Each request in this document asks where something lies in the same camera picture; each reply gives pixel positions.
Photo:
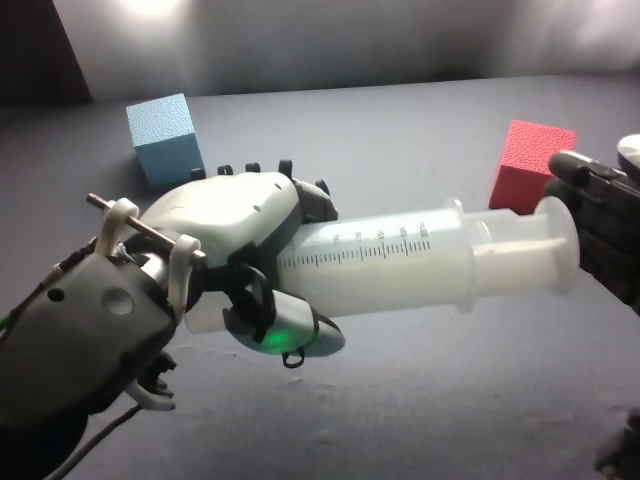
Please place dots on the white backdrop sheet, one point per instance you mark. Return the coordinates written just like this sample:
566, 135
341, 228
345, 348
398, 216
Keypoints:
300, 40

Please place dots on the red foam cube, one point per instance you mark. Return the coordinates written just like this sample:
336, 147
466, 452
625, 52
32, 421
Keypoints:
525, 165

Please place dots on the blue foam cube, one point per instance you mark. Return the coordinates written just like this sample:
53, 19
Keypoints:
165, 135

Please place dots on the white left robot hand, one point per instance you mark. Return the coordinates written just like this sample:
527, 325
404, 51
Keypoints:
225, 210

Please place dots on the large translucent plastic syringe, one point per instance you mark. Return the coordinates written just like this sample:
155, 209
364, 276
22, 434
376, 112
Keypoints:
390, 270

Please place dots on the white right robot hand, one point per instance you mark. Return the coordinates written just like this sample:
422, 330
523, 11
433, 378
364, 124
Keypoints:
600, 225

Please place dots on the grey table cloth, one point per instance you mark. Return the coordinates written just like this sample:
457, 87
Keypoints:
400, 400

